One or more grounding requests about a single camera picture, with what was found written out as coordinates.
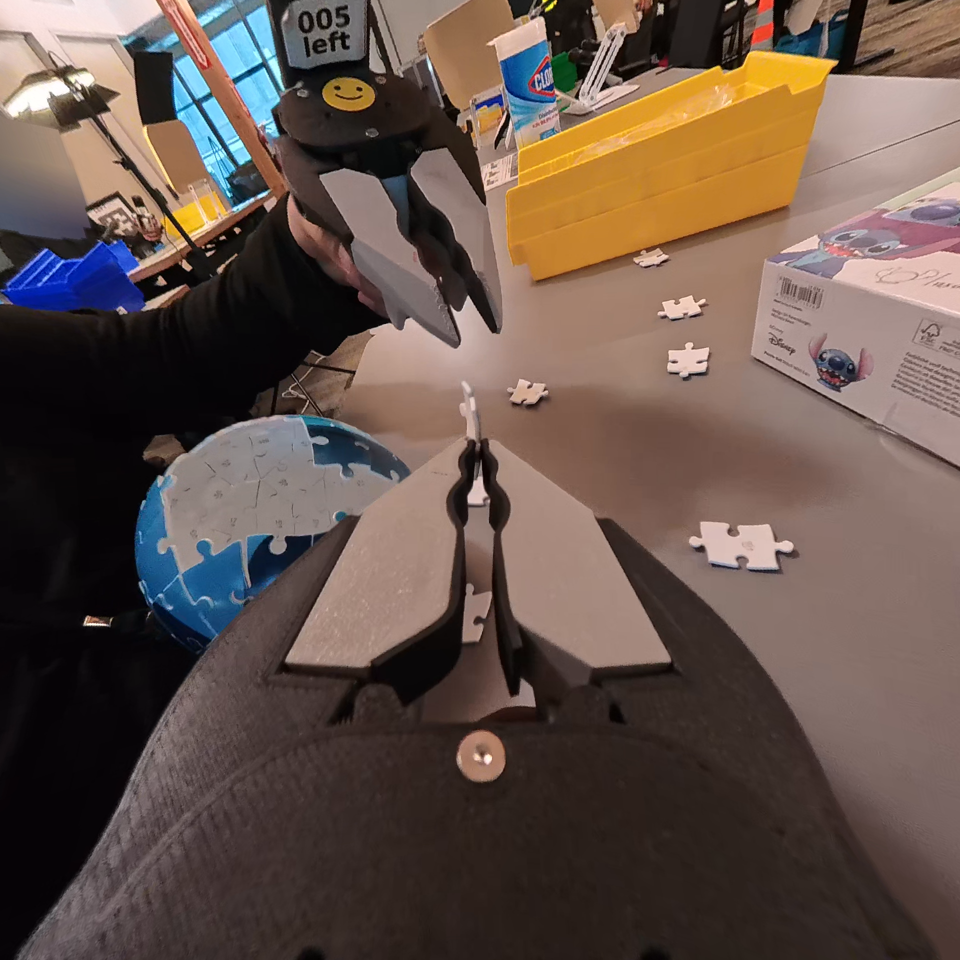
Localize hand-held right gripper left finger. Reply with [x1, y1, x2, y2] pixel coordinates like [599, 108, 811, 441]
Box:
[283, 437, 481, 708]

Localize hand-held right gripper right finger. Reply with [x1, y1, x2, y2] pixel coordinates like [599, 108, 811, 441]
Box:
[480, 437, 674, 710]

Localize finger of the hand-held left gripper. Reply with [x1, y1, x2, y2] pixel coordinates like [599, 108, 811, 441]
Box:
[408, 148, 504, 336]
[319, 166, 462, 351]

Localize blue puzzle ball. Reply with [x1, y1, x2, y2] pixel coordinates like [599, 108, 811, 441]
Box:
[135, 414, 412, 655]

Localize person's left forearm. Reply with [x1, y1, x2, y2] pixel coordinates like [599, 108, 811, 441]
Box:
[0, 193, 391, 459]

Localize cartoon print puzzle box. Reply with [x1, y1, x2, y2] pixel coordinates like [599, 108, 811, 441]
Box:
[751, 168, 960, 470]

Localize person's left hand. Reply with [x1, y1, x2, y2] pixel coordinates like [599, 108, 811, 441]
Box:
[288, 196, 393, 318]

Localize small acrylic sign holder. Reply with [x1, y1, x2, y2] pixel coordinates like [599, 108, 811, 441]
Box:
[468, 97, 515, 151]

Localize orange wooden beam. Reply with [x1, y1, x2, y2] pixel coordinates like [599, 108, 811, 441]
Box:
[156, 0, 288, 198]

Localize wooden side table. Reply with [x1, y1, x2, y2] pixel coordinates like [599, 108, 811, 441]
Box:
[127, 191, 275, 285]

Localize disinfecting wipes canister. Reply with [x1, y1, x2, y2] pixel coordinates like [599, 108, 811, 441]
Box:
[493, 16, 564, 151]

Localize yellow container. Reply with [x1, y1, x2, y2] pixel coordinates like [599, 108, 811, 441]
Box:
[161, 183, 230, 237]

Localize black light flag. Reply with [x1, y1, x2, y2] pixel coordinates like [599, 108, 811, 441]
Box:
[133, 51, 175, 126]

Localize yellow plastic bin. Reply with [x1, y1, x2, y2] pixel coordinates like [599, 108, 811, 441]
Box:
[506, 105, 819, 241]
[517, 51, 838, 192]
[512, 142, 815, 282]

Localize white document stand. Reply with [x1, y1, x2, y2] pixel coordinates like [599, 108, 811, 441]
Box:
[558, 22, 640, 115]

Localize framed picture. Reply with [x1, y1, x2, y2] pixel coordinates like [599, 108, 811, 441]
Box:
[84, 191, 135, 235]

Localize studio light on stand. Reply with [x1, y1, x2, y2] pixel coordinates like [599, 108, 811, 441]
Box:
[2, 66, 200, 256]

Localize blue plastic bin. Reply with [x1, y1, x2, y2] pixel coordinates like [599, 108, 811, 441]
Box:
[0, 240, 145, 313]

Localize person's black clothing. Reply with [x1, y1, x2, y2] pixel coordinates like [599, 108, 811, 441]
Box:
[0, 450, 204, 960]

